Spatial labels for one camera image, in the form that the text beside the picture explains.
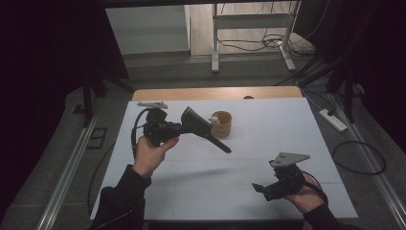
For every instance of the dark curtain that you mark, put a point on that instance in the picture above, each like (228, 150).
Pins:
(48, 48)
(376, 48)

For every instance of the white metal stand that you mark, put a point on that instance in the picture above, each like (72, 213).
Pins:
(252, 21)

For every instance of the wooden cup with small figure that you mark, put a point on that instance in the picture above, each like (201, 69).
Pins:
(224, 127)

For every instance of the white table mat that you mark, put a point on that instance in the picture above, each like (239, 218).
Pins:
(223, 172)

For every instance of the black tripod stand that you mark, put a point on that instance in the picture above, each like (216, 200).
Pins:
(346, 86)
(87, 96)

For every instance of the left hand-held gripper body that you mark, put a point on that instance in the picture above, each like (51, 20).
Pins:
(158, 127)

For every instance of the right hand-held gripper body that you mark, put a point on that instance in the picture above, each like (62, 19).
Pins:
(285, 183)

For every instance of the small dark round object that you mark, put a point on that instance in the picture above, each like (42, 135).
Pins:
(248, 97)

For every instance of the black spatula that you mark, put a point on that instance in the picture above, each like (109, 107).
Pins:
(195, 123)

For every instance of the wooden table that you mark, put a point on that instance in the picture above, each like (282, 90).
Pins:
(198, 93)

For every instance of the black rectangular frame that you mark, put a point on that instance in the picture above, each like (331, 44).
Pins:
(97, 138)

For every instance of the person's left hand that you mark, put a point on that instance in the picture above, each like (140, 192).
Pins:
(148, 158)

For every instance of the aluminium floor rail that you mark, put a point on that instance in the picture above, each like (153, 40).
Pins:
(373, 166)
(68, 172)

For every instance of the person's right hand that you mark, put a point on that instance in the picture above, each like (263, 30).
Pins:
(306, 200)

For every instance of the white power strip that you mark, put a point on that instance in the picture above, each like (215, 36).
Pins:
(333, 120)

